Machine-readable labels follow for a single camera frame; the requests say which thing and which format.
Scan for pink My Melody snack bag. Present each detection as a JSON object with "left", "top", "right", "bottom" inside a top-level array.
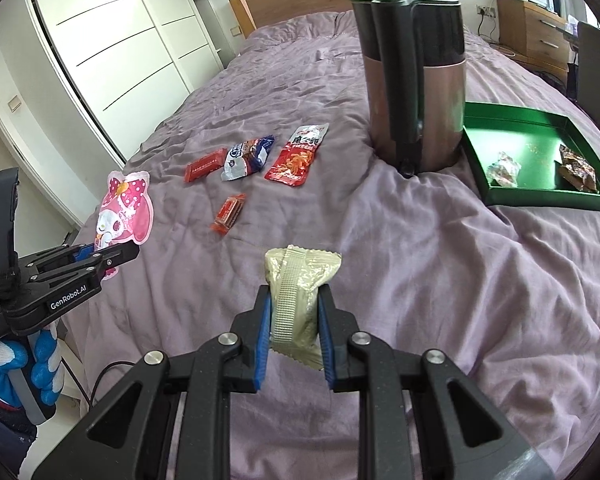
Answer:
[{"left": 94, "top": 170, "right": 154, "bottom": 252}]

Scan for dark red snack packet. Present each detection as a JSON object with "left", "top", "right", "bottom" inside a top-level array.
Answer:
[{"left": 184, "top": 148, "right": 227, "bottom": 183}]

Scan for small red hawthorn snack packet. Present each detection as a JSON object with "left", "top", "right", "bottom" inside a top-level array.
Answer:
[{"left": 210, "top": 193, "right": 246, "bottom": 235}]

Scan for silver blue cookie packet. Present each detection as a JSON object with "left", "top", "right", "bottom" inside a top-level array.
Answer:
[{"left": 221, "top": 136, "right": 275, "bottom": 181}]

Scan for gold green snack packet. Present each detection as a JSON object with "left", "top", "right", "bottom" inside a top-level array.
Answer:
[{"left": 264, "top": 245, "right": 341, "bottom": 370}]

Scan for red spicy strip snack packet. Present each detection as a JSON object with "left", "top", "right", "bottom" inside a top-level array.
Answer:
[{"left": 264, "top": 124, "right": 329, "bottom": 186}]

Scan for clear blue candy packet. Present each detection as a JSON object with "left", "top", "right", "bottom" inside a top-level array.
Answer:
[{"left": 486, "top": 152, "right": 521, "bottom": 188}]

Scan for brown chocolate snack packet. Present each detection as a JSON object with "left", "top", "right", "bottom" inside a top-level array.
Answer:
[{"left": 558, "top": 144, "right": 598, "bottom": 193}]

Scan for blue white gloved left hand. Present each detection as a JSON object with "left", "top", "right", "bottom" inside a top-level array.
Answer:
[{"left": 0, "top": 324, "right": 65, "bottom": 408}]

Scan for purple bed duvet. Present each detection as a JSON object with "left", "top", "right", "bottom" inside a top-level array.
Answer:
[{"left": 65, "top": 12, "right": 600, "bottom": 478}]

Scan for white sliding wardrobe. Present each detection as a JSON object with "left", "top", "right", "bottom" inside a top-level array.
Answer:
[{"left": 0, "top": 0, "right": 226, "bottom": 226}]

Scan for green tray box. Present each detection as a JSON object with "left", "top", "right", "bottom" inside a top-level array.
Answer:
[{"left": 463, "top": 102, "right": 600, "bottom": 211}]

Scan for black and bronze trash bin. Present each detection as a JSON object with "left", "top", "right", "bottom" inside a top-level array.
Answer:
[{"left": 350, "top": 0, "right": 466, "bottom": 178}]

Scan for grey office chair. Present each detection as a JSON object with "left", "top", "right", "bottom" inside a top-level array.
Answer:
[{"left": 576, "top": 22, "right": 600, "bottom": 127}]

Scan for wooden drawer nightstand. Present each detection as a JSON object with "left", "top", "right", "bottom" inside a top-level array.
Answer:
[{"left": 496, "top": 0, "right": 571, "bottom": 84}]

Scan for black cable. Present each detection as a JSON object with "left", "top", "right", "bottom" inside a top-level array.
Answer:
[{"left": 59, "top": 358, "right": 142, "bottom": 409}]

